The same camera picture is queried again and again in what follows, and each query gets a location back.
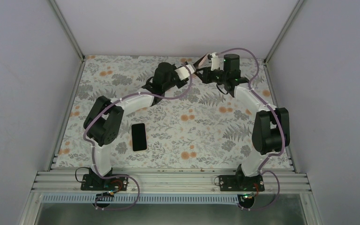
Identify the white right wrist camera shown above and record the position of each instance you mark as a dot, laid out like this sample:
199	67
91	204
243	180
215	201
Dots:
215	61

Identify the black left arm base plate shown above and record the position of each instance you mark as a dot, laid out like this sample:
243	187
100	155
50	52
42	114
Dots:
92	182

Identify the aluminium front rail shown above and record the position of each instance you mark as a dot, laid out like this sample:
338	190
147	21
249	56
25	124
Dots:
171	181

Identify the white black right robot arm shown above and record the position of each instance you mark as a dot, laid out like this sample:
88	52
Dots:
270	133

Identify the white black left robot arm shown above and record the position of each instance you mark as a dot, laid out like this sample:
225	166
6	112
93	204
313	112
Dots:
104	120

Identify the pink phone case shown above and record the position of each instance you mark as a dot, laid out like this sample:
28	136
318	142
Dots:
200	62

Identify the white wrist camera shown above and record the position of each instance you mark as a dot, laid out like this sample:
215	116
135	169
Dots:
215	61
185	71

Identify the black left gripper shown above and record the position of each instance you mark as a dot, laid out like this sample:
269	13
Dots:
181	83

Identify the slotted grey cable duct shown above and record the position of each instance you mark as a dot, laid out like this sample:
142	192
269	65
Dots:
142	199

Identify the black smartphone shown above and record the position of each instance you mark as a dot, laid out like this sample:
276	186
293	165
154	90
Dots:
139	137

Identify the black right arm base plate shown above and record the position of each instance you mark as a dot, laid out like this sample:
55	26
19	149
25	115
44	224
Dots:
232	183

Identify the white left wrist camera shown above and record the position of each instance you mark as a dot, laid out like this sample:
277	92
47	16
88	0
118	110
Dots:
185	71

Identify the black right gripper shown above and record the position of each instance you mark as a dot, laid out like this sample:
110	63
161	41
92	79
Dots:
208	77

